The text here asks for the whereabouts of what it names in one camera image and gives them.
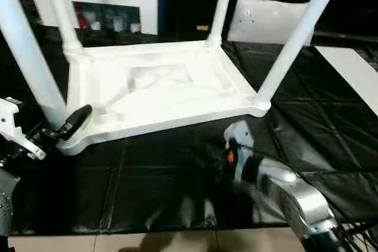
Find black work mat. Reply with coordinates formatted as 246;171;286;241
0;25;378;235

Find white plastic bag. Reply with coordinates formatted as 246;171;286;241
227;0;311;45

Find flat white board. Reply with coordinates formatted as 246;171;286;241
316;45;378;117

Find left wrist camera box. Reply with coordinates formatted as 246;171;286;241
0;97;47;161

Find black floor cables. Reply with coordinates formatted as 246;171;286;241
337;222;378;252

